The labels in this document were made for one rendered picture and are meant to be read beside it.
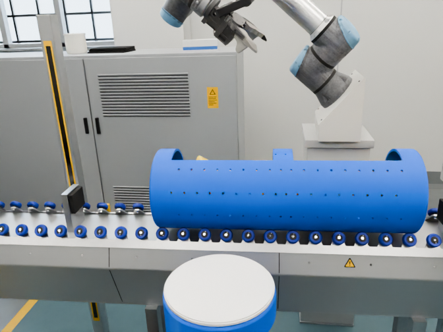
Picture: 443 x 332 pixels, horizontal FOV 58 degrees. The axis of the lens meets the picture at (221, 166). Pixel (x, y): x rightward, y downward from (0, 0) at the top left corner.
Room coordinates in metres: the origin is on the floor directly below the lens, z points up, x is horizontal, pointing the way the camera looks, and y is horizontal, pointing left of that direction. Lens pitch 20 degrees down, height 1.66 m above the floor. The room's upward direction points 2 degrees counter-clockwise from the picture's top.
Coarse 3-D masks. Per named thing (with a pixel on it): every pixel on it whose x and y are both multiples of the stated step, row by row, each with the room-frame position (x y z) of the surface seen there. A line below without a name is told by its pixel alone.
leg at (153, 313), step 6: (150, 306) 1.27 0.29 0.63; (156, 306) 1.27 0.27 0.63; (150, 312) 1.26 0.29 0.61; (156, 312) 1.26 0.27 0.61; (150, 318) 1.26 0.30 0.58; (156, 318) 1.26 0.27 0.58; (150, 324) 1.26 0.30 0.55; (156, 324) 1.26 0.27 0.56; (150, 330) 1.26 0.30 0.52; (156, 330) 1.26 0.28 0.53; (162, 330) 1.30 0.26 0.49
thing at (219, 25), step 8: (216, 0) 1.34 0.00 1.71; (208, 8) 1.33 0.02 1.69; (216, 8) 1.35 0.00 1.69; (208, 16) 1.36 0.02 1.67; (216, 16) 1.35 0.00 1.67; (224, 16) 1.34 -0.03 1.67; (232, 16) 1.32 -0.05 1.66; (240, 16) 1.36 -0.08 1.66; (208, 24) 1.38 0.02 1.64; (216, 24) 1.35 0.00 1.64; (224, 24) 1.32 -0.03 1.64; (240, 24) 1.31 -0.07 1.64; (216, 32) 1.34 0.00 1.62; (224, 32) 1.33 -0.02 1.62; (232, 32) 1.32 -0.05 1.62; (224, 40) 1.34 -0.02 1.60
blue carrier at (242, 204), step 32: (160, 160) 1.28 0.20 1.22; (192, 160) 1.27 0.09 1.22; (224, 160) 1.26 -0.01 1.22; (256, 160) 1.24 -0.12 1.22; (288, 160) 1.23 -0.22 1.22; (416, 160) 1.18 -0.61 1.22; (160, 192) 1.21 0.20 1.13; (192, 192) 1.19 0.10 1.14; (224, 192) 1.18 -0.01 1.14; (256, 192) 1.17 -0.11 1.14; (288, 192) 1.16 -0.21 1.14; (320, 192) 1.15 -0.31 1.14; (352, 192) 1.13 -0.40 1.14; (384, 192) 1.12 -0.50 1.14; (416, 192) 1.11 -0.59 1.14; (160, 224) 1.23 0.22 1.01; (192, 224) 1.21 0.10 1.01; (224, 224) 1.20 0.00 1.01; (256, 224) 1.18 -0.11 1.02; (288, 224) 1.17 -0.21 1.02; (320, 224) 1.15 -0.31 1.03; (352, 224) 1.14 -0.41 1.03; (384, 224) 1.13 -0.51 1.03; (416, 224) 1.11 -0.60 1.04
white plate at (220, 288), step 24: (192, 264) 0.94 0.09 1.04; (216, 264) 0.93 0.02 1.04; (240, 264) 0.93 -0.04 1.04; (168, 288) 0.84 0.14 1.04; (192, 288) 0.83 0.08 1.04; (216, 288) 0.83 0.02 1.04; (240, 288) 0.83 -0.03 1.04; (264, 288) 0.82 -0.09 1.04; (192, 312) 0.75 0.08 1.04; (216, 312) 0.74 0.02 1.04; (240, 312) 0.74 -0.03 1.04
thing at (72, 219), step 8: (64, 192) 1.36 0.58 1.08; (72, 192) 1.37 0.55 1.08; (80, 192) 1.41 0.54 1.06; (64, 200) 1.34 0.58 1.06; (72, 200) 1.34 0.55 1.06; (80, 200) 1.40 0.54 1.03; (64, 208) 1.34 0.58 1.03; (72, 208) 1.34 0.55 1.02; (80, 208) 1.42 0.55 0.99; (72, 216) 1.35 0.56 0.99; (80, 216) 1.41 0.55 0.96; (72, 224) 1.34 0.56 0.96; (80, 224) 1.40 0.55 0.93; (72, 232) 1.34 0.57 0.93
